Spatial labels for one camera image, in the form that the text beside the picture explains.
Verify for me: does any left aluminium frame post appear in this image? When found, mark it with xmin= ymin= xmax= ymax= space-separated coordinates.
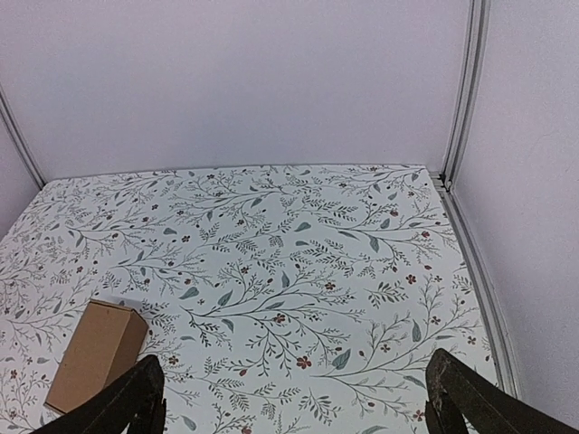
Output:
xmin=0 ymin=89 xmax=46 ymax=190

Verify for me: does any floral patterned table mat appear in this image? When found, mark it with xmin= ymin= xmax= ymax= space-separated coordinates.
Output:
xmin=1 ymin=165 xmax=497 ymax=433

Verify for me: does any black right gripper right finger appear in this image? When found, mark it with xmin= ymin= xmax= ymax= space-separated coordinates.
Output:
xmin=424 ymin=348 xmax=578 ymax=434

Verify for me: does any aluminium frame post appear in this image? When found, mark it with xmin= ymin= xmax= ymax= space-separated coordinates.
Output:
xmin=440 ymin=0 xmax=491 ymax=192
xmin=0 ymin=89 xmax=46 ymax=190

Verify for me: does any brown cardboard paper box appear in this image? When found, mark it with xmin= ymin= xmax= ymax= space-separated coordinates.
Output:
xmin=44 ymin=299 xmax=148 ymax=415

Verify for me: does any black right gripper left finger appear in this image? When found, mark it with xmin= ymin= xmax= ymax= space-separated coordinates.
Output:
xmin=34 ymin=355 xmax=166 ymax=434

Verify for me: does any right aluminium frame post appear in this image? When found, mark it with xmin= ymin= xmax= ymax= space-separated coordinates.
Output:
xmin=440 ymin=0 xmax=491 ymax=192

